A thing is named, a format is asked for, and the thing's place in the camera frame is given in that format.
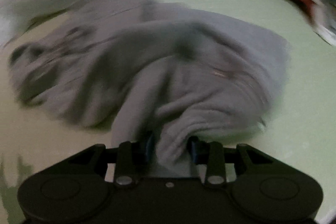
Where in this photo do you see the grey fleece garment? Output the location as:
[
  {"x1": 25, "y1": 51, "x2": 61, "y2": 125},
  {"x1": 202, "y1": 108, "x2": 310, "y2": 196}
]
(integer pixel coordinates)
[{"x1": 8, "y1": 0, "x2": 288, "y2": 177}]

